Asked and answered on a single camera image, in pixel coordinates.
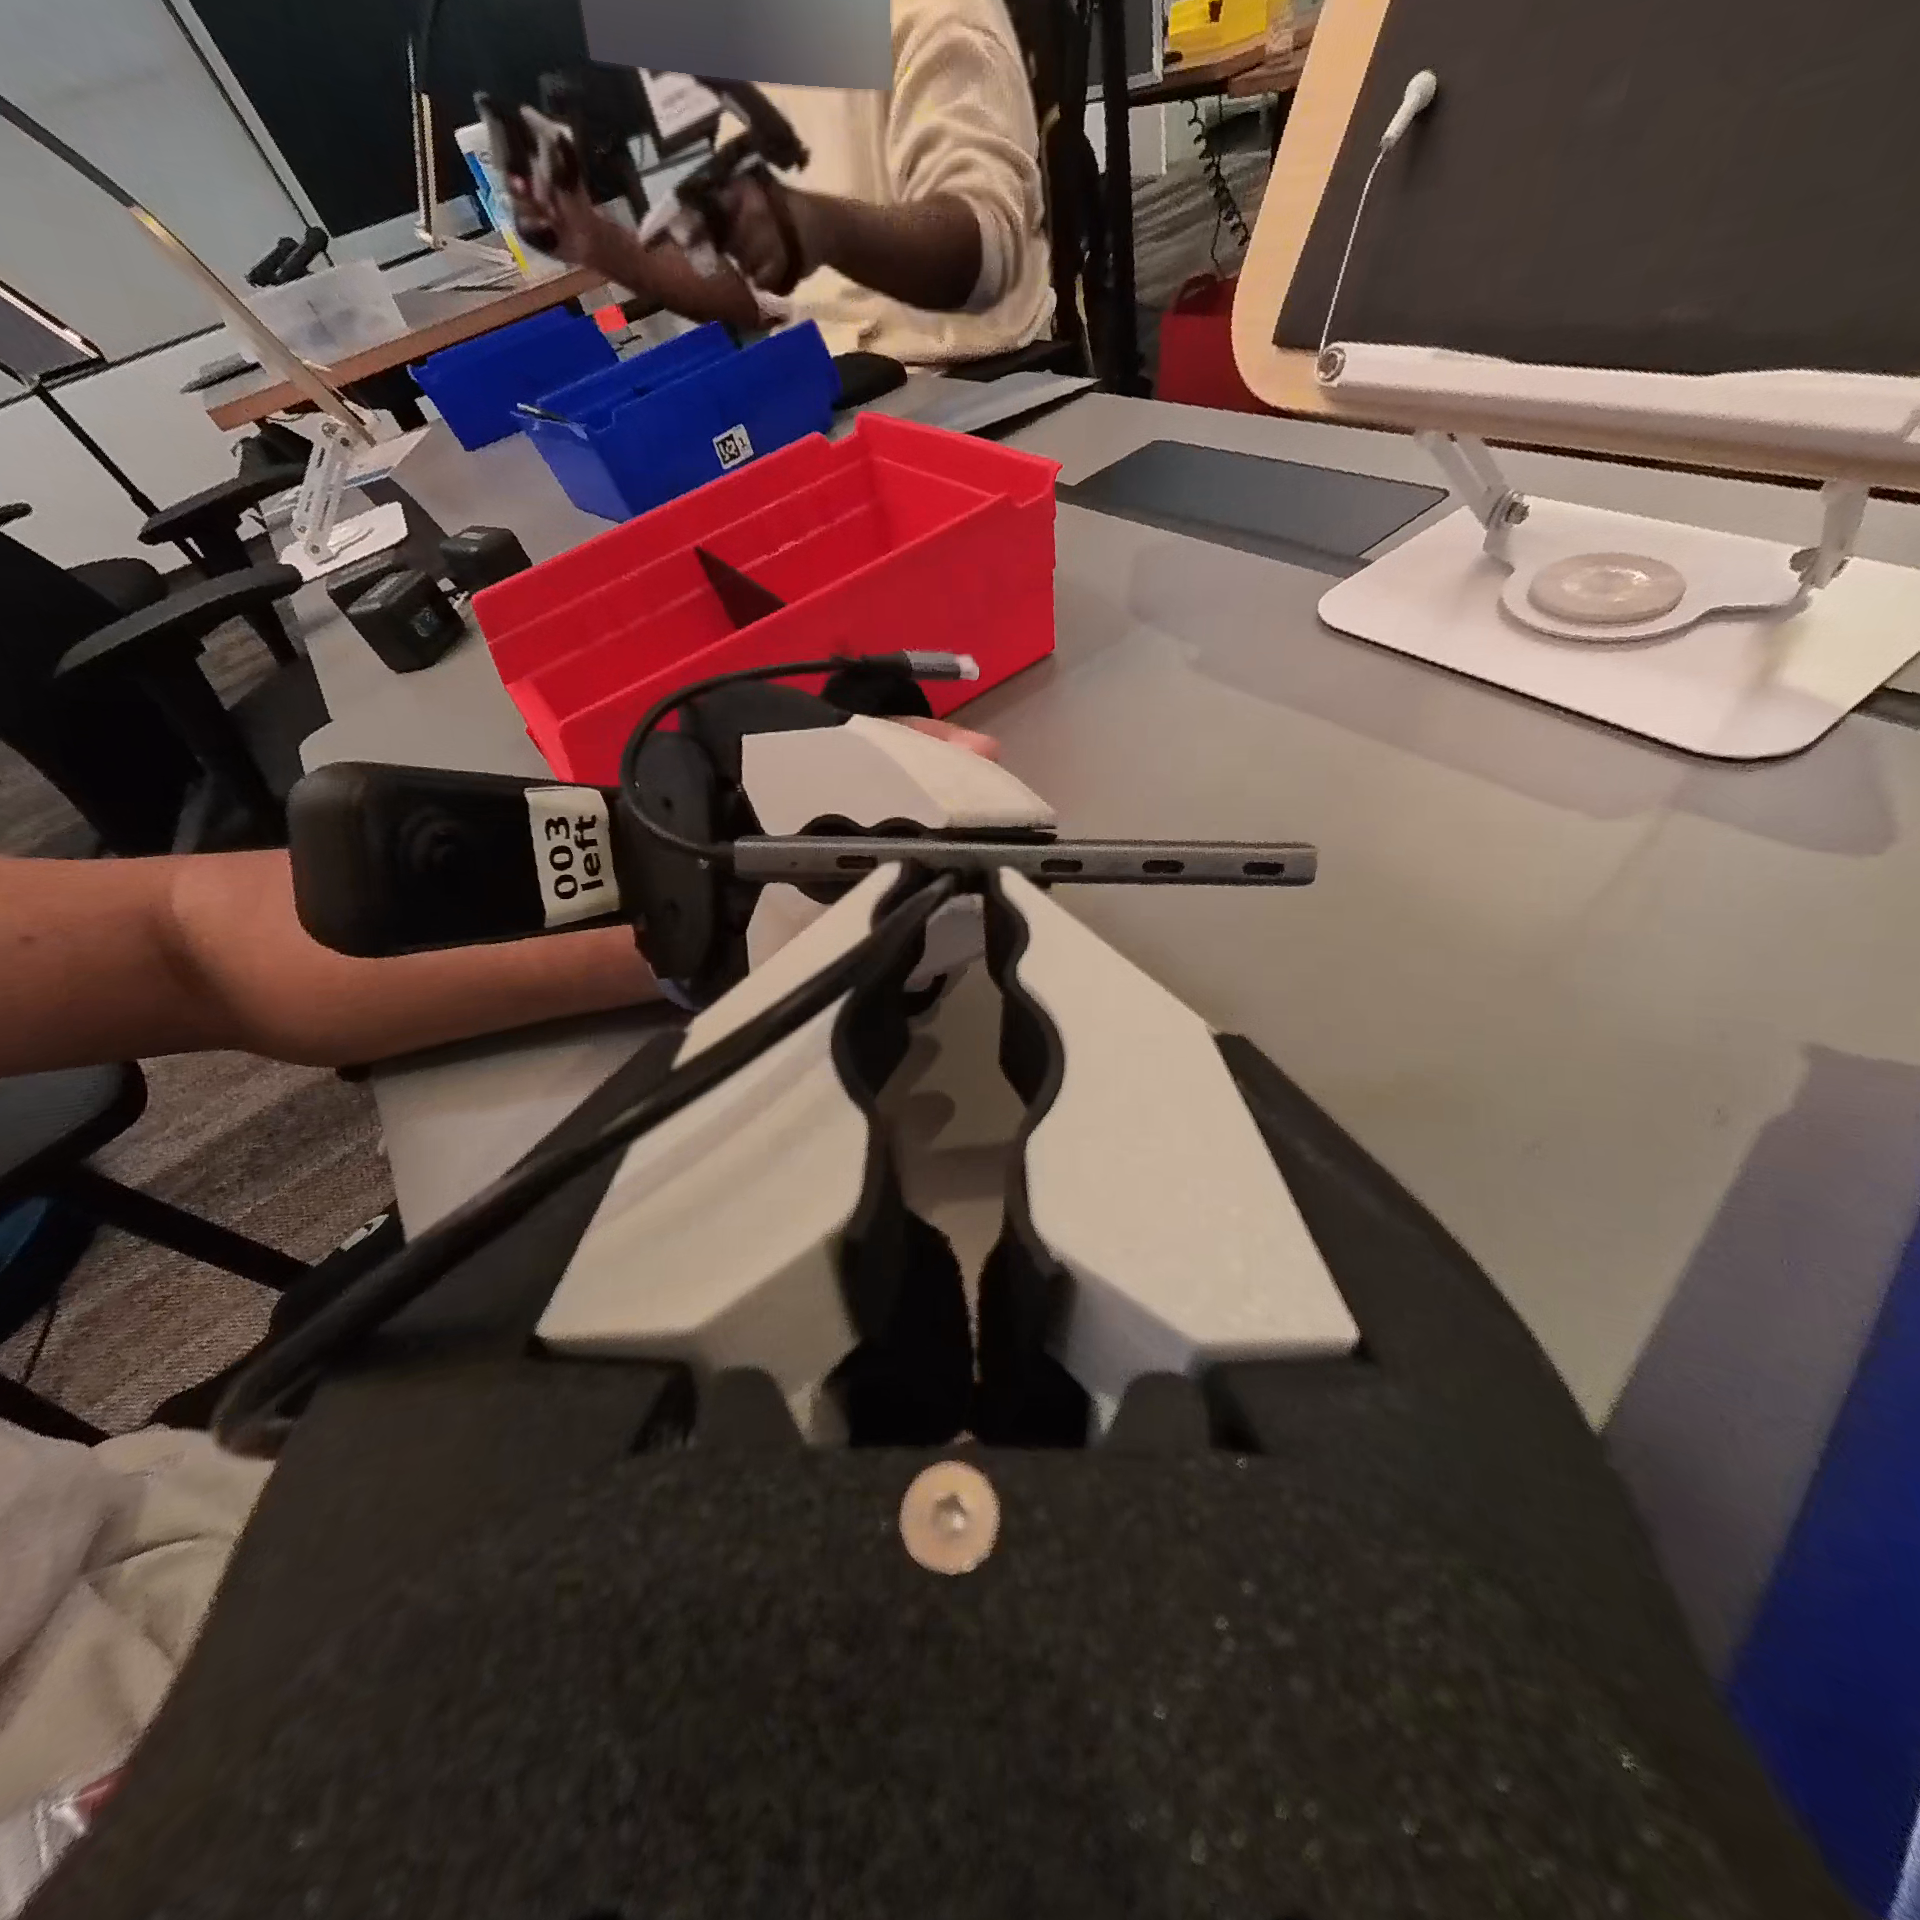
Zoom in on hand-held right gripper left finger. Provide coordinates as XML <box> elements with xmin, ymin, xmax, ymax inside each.
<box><xmin>534</xmin><ymin>861</ymin><xmax>974</xmax><ymax>1437</ymax></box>

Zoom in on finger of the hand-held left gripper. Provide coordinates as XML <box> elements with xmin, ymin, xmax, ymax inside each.
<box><xmin>908</xmin><ymin>894</ymin><xmax>995</xmax><ymax>994</ymax></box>
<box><xmin>742</xmin><ymin>712</ymin><xmax>1062</xmax><ymax>844</ymax></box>

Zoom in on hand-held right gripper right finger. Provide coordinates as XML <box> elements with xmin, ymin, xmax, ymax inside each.
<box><xmin>976</xmin><ymin>867</ymin><xmax>1363</xmax><ymax>1445</ymax></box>

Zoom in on grey USB hub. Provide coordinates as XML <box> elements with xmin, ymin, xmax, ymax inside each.
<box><xmin>619</xmin><ymin>647</ymin><xmax>1319</xmax><ymax>890</ymax></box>

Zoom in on black USB cable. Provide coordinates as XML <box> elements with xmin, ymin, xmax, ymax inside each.
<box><xmin>210</xmin><ymin>867</ymin><xmax>962</xmax><ymax>1458</ymax></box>

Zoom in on red storage bin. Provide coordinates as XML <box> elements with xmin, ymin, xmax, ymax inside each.
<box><xmin>473</xmin><ymin>412</ymin><xmax>1064</xmax><ymax>768</ymax></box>

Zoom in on blue storage bin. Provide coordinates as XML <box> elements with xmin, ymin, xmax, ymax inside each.
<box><xmin>517</xmin><ymin>317</ymin><xmax>843</xmax><ymax>524</ymax></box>
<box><xmin>1726</xmin><ymin>1266</ymin><xmax>1920</xmax><ymax>1920</ymax></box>
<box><xmin>409</xmin><ymin>306</ymin><xmax>621</xmax><ymax>450</ymax></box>

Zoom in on person's left forearm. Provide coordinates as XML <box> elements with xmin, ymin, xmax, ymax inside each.
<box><xmin>0</xmin><ymin>845</ymin><xmax>669</xmax><ymax>1069</ymax></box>

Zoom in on white tablet stand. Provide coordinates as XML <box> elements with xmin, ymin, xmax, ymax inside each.
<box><xmin>278</xmin><ymin>416</ymin><xmax>411</xmax><ymax>577</ymax></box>
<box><xmin>1317</xmin><ymin>70</ymin><xmax>1920</xmax><ymax>763</ymax></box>

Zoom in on black office chair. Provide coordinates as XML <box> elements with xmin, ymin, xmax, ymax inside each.
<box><xmin>0</xmin><ymin>479</ymin><xmax>324</xmax><ymax>1441</ymax></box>

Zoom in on red container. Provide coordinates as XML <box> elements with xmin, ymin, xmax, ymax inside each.
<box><xmin>1155</xmin><ymin>273</ymin><xmax>1247</xmax><ymax>398</ymax></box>

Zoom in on wooden-top table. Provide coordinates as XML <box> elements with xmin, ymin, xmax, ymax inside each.
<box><xmin>210</xmin><ymin>261</ymin><xmax>602</xmax><ymax>429</ymax></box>

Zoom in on clear plastic container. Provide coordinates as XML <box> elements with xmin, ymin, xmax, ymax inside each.
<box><xmin>239</xmin><ymin>257</ymin><xmax>407</xmax><ymax>362</ymax></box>

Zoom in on light trousers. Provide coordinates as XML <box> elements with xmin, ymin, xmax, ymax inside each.
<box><xmin>0</xmin><ymin>1416</ymin><xmax>272</xmax><ymax>1920</ymax></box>

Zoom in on black coiled cable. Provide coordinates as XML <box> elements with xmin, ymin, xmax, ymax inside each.
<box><xmin>1186</xmin><ymin>90</ymin><xmax>1249</xmax><ymax>242</ymax></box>

